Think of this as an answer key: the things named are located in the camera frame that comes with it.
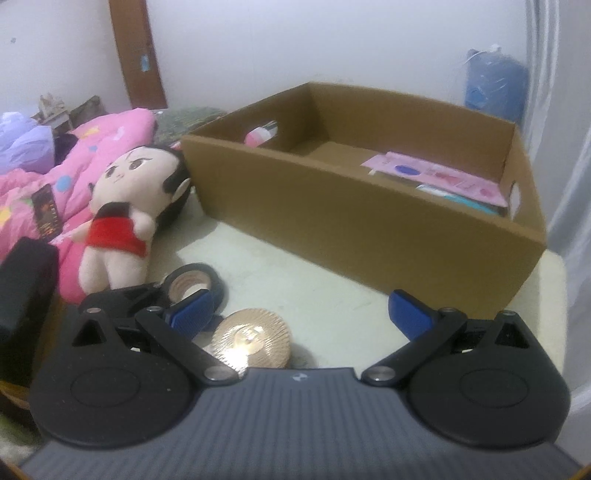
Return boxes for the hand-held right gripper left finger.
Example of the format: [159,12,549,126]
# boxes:
[69,288,241,385]

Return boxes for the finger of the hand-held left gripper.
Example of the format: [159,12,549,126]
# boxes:
[79,282,171,320]

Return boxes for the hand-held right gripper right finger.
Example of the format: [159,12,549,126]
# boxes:
[360,290,525,387]

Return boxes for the black tape roll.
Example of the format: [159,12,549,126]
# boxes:
[163,263,228,311]

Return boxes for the plush doll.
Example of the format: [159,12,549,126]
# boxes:
[78,143,192,298]

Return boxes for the round gold ridged disc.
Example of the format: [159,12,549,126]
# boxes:
[210,310,294,370]

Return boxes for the brown cardboard box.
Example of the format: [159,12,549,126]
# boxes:
[180,82,548,311]

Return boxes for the pink illustrated book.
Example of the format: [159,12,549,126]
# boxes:
[361,151,509,207]

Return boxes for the cream desktop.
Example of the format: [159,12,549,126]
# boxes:
[60,185,568,374]

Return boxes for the dark printed card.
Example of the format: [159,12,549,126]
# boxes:
[31,184,64,239]

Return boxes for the teal packet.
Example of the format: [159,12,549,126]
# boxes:
[416,184,506,217]

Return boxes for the pink printed blanket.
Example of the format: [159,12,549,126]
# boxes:
[0,108,158,301]

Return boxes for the light purple cloth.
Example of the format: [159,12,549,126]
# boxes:
[0,112,54,176]

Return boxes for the pink and white bottle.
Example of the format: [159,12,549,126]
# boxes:
[245,121,279,149]

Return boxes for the beige decorative object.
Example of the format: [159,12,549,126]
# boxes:
[37,93,70,132]

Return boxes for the dark olive bag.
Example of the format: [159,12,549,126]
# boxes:
[69,95,103,126]

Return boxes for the green patterned cloth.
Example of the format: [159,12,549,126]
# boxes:
[156,107,228,139]

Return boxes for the white curtain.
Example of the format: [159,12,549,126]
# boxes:
[522,0,591,296]

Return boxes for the blue water jug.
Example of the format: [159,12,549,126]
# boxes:
[464,45,528,124]

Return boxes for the brown wooden door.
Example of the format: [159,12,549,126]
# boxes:
[108,0,167,110]

